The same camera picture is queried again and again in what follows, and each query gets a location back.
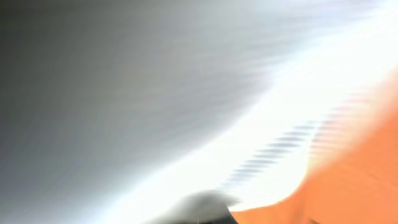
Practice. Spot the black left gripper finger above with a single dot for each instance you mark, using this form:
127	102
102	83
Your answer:
188	209
217	211

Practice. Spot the light blue printed t-shirt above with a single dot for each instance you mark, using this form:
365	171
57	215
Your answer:
112	111

